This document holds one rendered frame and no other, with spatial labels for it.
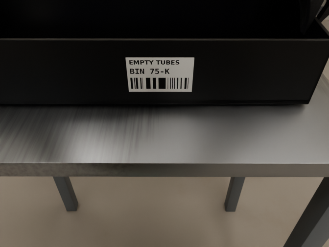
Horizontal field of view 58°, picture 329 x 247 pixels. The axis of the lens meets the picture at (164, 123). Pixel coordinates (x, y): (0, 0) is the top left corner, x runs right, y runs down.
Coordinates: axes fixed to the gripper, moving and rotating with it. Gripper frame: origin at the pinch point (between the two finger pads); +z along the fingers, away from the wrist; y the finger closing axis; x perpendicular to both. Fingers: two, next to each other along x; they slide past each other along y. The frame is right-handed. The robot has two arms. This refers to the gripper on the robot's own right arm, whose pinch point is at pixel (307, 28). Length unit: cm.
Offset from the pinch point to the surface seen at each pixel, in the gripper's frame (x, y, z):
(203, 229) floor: -11, 8, 90
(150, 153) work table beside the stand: 18.2, 24.7, 8.7
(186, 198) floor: -25, 14, 90
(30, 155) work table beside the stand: 18.6, 40.8, 8.6
